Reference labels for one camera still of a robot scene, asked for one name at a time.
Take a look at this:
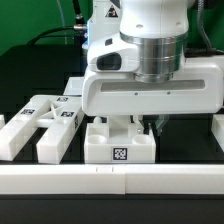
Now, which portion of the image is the white chair seat part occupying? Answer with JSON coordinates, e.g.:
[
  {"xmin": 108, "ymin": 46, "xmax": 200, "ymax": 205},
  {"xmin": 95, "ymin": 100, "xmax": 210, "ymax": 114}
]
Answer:
[{"xmin": 84, "ymin": 115, "xmax": 156, "ymax": 164}]

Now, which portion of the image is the white part right edge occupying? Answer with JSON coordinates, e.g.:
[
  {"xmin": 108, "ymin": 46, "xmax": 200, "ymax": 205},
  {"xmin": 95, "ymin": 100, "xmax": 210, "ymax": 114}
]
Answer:
[{"xmin": 211, "ymin": 114, "xmax": 224, "ymax": 152}]

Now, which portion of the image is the white chair back frame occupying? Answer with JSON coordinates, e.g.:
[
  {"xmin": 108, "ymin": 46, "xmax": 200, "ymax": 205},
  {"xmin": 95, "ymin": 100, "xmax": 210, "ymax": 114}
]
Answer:
[{"xmin": 0, "ymin": 95, "xmax": 84, "ymax": 164}]

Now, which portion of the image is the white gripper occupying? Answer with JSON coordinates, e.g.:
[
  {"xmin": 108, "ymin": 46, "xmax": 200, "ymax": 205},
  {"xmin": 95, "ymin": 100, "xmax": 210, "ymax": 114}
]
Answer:
[{"xmin": 82, "ymin": 56, "xmax": 224, "ymax": 135}]

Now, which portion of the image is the white marker base plate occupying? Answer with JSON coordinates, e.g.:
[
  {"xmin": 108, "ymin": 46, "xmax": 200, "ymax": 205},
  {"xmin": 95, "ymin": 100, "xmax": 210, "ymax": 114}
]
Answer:
[{"xmin": 64, "ymin": 77, "xmax": 84, "ymax": 96}]

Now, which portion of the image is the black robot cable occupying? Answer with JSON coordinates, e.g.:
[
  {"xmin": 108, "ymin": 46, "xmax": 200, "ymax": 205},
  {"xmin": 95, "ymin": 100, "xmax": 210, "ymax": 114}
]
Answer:
[{"xmin": 27, "ymin": 0, "xmax": 88, "ymax": 46}]

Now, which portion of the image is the white part edge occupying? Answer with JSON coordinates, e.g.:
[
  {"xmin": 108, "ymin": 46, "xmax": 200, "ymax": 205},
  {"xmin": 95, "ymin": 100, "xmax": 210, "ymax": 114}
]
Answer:
[
  {"xmin": 211, "ymin": 114, "xmax": 224, "ymax": 152},
  {"xmin": 0, "ymin": 115, "xmax": 5, "ymax": 130}
]

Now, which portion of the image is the white part left edge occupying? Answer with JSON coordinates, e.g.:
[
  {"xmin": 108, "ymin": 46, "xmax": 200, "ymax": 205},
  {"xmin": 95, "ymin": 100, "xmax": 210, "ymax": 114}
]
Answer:
[{"xmin": 0, "ymin": 115, "xmax": 5, "ymax": 130}]

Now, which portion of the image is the white front barrier rail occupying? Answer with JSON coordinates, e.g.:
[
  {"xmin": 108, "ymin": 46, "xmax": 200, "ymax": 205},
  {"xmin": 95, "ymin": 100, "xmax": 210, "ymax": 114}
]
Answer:
[{"xmin": 0, "ymin": 164, "xmax": 224, "ymax": 195}]

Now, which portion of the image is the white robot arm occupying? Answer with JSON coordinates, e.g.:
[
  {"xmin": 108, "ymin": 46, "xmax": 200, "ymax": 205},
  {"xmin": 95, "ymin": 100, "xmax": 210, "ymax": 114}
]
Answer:
[{"xmin": 82, "ymin": 0, "xmax": 224, "ymax": 117}]

